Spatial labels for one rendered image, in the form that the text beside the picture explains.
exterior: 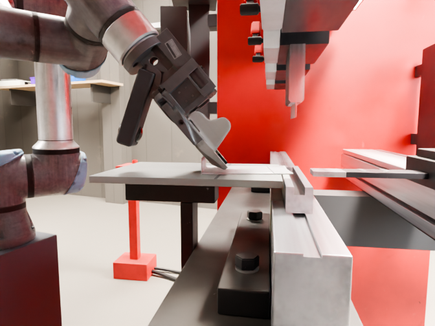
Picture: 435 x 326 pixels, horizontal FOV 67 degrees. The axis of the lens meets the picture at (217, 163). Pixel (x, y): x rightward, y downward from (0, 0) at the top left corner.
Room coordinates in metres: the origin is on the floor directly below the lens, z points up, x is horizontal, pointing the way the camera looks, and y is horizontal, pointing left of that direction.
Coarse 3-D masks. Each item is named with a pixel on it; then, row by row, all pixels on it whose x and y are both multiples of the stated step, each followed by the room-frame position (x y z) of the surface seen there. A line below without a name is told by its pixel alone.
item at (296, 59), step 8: (296, 48) 0.44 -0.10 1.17; (304, 48) 0.44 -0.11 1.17; (288, 56) 0.48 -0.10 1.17; (296, 56) 0.44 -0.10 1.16; (304, 56) 0.44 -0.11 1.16; (288, 64) 0.47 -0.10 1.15; (296, 64) 0.44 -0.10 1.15; (304, 64) 0.44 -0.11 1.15; (288, 72) 0.47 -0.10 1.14; (296, 72) 0.44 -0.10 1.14; (304, 72) 0.44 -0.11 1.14; (288, 80) 0.46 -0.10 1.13; (296, 80) 0.44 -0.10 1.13; (304, 80) 0.44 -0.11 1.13; (288, 88) 0.46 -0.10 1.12; (296, 88) 0.44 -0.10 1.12; (288, 96) 0.45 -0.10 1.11; (296, 96) 0.44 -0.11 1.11; (288, 104) 0.50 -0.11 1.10; (296, 104) 0.44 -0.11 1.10; (296, 112) 0.44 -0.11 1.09
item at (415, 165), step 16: (416, 160) 0.47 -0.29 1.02; (432, 160) 0.43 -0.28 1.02; (320, 176) 0.46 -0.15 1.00; (336, 176) 0.45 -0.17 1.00; (352, 176) 0.45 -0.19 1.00; (368, 176) 0.45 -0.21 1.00; (384, 176) 0.44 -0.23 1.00; (400, 176) 0.44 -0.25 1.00; (416, 176) 0.44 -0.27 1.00; (432, 176) 0.42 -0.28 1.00
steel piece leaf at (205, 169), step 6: (204, 162) 0.50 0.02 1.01; (204, 168) 0.50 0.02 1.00; (210, 168) 0.51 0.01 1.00; (216, 168) 0.51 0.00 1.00; (228, 168) 0.51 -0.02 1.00; (234, 168) 0.51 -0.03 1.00; (240, 168) 0.51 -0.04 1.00; (246, 168) 0.51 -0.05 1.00; (252, 168) 0.51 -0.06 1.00; (258, 168) 0.51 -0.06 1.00; (264, 168) 0.51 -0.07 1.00; (228, 174) 0.46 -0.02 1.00; (234, 174) 0.46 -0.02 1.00; (240, 174) 0.46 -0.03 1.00; (246, 174) 0.46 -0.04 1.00; (252, 174) 0.46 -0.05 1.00; (258, 174) 0.46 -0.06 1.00; (264, 174) 0.46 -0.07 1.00; (270, 174) 0.46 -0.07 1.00
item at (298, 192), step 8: (296, 168) 0.53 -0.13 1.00; (296, 176) 0.47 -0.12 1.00; (304, 176) 0.44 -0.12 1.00; (288, 184) 0.38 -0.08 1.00; (296, 184) 0.43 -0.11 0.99; (304, 184) 0.38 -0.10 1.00; (288, 192) 0.36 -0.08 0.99; (296, 192) 0.38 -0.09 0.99; (304, 192) 0.37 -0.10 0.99; (312, 192) 0.36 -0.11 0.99; (288, 200) 0.36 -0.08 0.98; (296, 200) 0.36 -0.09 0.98; (304, 200) 0.36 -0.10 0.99; (312, 200) 0.36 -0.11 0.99; (288, 208) 0.36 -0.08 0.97; (296, 208) 0.36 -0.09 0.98; (304, 208) 0.36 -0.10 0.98; (312, 208) 0.36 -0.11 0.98
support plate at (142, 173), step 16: (96, 176) 0.44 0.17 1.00; (112, 176) 0.44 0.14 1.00; (128, 176) 0.44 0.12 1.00; (144, 176) 0.44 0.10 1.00; (160, 176) 0.44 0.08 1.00; (176, 176) 0.44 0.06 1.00; (192, 176) 0.44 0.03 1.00; (208, 176) 0.44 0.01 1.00; (224, 176) 0.44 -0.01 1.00; (240, 176) 0.44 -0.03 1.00; (256, 176) 0.44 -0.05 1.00; (272, 176) 0.44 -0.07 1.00
